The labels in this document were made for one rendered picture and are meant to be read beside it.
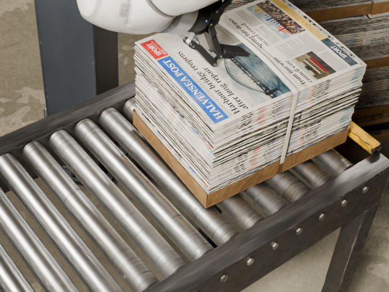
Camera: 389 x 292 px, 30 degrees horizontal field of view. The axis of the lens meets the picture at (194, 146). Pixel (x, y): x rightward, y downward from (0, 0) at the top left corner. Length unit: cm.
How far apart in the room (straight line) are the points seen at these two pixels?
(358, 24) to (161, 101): 112
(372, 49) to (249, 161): 118
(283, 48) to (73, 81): 99
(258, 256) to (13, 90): 175
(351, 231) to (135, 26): 83
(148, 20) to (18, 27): 221
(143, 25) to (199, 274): 48
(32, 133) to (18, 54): 157
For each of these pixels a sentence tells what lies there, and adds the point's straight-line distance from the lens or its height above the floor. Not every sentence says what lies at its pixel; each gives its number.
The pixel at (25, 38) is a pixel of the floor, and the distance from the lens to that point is 325.
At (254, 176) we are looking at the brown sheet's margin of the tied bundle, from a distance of 148.
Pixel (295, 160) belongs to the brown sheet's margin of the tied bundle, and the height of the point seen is 82.
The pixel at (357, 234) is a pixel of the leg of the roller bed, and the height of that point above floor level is 59.
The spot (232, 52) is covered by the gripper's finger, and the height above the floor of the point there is 106.
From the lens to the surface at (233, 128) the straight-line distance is 132.
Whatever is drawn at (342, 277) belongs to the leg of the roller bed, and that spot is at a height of 42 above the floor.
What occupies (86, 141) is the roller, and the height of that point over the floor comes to 79.
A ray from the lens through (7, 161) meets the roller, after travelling 156.
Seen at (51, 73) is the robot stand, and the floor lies 44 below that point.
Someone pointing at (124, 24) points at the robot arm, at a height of 125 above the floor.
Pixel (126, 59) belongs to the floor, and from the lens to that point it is 310.
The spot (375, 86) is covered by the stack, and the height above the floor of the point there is 29.
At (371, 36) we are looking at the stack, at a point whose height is 52.
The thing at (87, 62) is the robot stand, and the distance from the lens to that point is 224.
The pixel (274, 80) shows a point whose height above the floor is 103.
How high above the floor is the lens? 190
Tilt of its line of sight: 44 degrees down
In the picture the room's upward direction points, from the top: 5 degrees clockwise
